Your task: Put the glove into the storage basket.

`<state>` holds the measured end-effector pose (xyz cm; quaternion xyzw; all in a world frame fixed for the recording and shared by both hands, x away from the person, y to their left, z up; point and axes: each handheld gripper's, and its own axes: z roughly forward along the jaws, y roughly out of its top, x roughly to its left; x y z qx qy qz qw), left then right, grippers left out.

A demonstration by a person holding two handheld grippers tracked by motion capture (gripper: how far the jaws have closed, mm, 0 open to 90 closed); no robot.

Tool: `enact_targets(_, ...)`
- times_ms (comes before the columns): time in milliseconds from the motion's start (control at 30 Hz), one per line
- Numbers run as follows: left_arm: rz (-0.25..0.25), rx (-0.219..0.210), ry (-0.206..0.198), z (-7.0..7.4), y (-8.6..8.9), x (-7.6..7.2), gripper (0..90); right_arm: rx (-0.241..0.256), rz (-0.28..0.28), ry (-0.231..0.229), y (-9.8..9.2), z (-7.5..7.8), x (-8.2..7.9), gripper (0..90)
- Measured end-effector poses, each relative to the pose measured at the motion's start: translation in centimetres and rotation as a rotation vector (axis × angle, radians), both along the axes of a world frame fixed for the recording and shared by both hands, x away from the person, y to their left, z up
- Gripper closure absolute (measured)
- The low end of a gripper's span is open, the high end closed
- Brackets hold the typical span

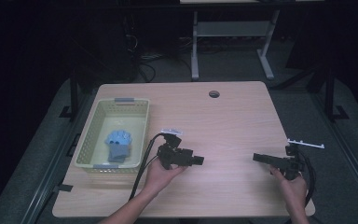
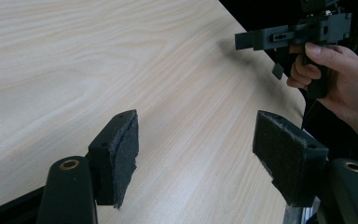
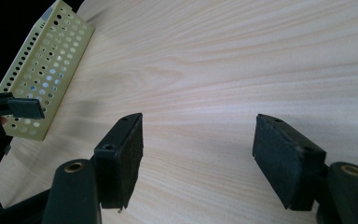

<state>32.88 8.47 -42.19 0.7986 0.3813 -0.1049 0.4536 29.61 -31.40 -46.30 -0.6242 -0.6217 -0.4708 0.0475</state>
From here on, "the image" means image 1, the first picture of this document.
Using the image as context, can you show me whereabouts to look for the black metal stand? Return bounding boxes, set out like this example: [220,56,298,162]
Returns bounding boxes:
[324,66,351,123]
[59,66,79,119]

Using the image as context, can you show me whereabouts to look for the beige perforated plastic basket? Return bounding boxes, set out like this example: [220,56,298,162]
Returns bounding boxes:
[74,97,151,174]

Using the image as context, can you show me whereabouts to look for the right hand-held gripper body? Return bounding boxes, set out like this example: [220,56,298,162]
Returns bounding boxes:
[280,138,325,182]

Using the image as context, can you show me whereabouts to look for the person's left hand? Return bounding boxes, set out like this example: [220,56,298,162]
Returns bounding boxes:
[145,158,188,194]

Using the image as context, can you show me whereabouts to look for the grey metal desk frame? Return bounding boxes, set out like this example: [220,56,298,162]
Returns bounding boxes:
[190,10,282,81]

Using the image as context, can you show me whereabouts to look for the blue knitted glove dark dots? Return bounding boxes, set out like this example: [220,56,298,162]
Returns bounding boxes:
[104,129,133,158]

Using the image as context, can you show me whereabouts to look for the right hand-held gripper black cable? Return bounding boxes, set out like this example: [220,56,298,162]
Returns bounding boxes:
[297,150,318,208]

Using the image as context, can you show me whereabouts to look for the black table edge bracket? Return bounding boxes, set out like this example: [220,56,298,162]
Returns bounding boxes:
[52,183,75,193]

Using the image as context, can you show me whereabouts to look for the person's right hand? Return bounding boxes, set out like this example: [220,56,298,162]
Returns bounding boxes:
[269,167,309,210]

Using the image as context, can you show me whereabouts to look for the bundle of floor cables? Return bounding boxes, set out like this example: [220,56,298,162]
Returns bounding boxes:
[136,51,194,84]

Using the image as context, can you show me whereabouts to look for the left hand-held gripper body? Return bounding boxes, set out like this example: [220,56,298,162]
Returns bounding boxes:
[156,127,196,171]

